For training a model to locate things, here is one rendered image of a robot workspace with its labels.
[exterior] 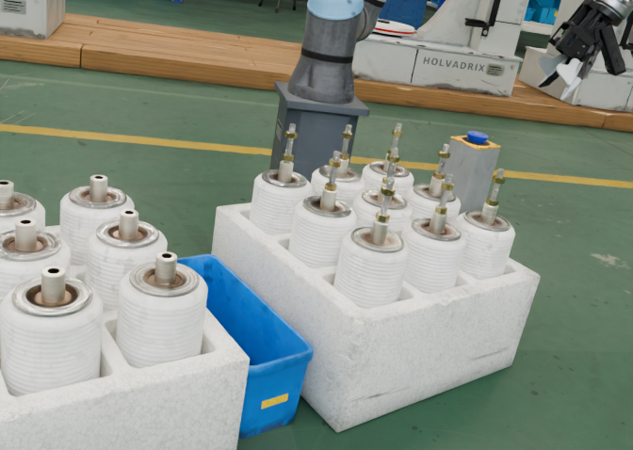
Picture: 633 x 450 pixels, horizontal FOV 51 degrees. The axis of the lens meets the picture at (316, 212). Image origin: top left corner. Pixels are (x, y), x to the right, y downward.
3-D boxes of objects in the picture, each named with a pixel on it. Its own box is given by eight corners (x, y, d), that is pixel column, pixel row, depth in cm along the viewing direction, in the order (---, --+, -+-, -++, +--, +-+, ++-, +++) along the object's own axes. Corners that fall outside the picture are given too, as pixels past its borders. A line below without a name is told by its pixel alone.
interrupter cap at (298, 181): (300, 174, 114) (300, 170, 114) (312, 191, 108) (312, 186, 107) (256, 171, 112) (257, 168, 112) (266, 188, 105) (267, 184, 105)
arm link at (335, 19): (293, 48, 143) (302, -18, 138) (312, 42, 155) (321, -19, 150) (347, 59, 141) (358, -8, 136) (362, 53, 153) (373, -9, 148)
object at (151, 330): (101, 397, 81) (107, 265, 74) (174, 378, 87) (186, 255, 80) (127, 449, 74) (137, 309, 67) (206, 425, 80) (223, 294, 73)
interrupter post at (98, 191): (86, 197, 91) (87, 174, 90) (104, 196, 93) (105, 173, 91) (91, 203, 89) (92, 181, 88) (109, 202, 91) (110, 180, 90)
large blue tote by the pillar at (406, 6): (353, 24, 567) (362, -21, 553) (397, 30, 580) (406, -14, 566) (374, 35, 523) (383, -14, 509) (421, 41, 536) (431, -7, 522)
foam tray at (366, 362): (205, 297, 120) (216, 205, 113) (367, 265, 143) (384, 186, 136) (336, 434, 92) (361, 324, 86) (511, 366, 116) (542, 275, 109)
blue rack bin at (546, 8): (512, 15, 629) (519, -9, 621) (549, 21, 638) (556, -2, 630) (538, 23, 584) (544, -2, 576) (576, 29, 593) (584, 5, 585)
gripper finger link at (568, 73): (543, 87, 138) (559, 53, 141) (564, 103, 139) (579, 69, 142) (552, 82, 135) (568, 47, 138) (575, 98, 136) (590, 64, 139)
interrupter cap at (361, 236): (413, 252, 92) (415, 248, 92) (368, 257, 88) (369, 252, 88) (383, 229, 98) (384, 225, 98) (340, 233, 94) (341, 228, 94)
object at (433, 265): (385, 311, 112) (408, 212, 105) (442, 326, 110) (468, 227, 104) (376, 339, 103) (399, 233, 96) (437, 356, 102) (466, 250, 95)
